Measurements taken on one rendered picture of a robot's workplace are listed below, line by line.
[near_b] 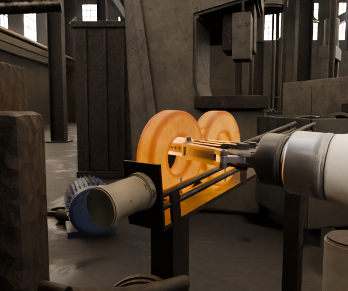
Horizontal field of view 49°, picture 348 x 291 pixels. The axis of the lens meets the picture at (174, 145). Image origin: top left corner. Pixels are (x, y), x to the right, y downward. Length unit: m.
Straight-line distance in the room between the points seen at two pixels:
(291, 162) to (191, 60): 2.38
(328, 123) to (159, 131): 1.75
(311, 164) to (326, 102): 3.74
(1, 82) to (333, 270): 0.74
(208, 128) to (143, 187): 0.21
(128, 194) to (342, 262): 0.52
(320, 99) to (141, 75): 2.11
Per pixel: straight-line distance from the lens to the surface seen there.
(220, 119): 0.76
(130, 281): 0.63
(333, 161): 0.50
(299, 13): 9.14
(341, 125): 2.32
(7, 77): 0.63
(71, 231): 2.48
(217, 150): 0.54
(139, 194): 0.56
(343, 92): 4.07
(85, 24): 4.49
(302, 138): 0.52
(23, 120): 0.41
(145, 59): 2.93
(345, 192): 0.50
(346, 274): 0.90
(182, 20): 2.92
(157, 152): 0.59
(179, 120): 0.63
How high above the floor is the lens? 0.80
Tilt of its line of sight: 6 degrees down
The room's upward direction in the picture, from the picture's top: straight up
